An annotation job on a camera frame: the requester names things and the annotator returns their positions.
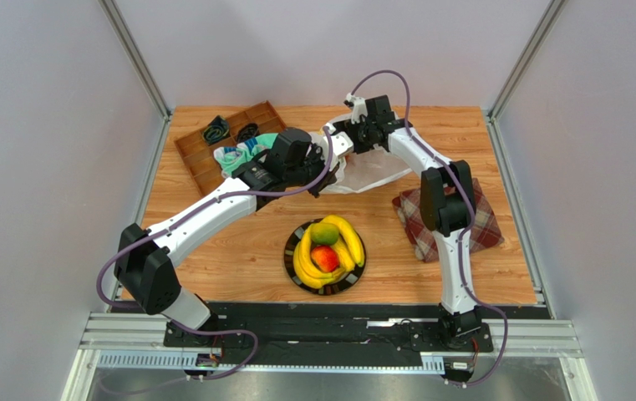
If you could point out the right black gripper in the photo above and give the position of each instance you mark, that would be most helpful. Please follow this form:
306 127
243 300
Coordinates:
341 129

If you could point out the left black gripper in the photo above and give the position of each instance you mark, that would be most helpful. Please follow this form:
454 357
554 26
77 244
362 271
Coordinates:
329 179

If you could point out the white plastic bag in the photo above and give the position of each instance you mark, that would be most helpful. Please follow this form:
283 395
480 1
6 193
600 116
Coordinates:
357 173

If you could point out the green fake mango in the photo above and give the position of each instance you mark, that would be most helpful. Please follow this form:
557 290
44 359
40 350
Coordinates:
324 233

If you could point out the red fake apple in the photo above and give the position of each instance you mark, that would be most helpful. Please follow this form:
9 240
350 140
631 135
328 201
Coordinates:
325 258

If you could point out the yellow banana bunch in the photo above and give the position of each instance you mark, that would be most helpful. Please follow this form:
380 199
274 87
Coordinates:
349 246
306 271

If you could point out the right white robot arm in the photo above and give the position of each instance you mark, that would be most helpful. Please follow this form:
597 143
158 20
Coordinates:
447 206

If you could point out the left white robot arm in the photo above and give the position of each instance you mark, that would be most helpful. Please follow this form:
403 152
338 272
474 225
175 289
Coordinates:
147 259

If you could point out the teal white socks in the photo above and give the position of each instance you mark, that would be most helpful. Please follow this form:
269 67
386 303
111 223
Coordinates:
230 158

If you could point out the wooden divided tray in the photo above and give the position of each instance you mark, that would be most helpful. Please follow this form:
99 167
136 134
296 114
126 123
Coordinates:
197 154

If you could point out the round patterned ceramic plate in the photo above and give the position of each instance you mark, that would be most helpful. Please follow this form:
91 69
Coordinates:
349 280

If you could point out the red plaid cloth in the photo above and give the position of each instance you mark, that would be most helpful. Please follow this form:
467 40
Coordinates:
484 234

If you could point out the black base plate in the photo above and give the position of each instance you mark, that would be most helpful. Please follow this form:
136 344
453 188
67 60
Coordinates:
353 335

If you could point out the aluminium frame rail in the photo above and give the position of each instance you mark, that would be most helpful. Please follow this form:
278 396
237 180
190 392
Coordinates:
128 340

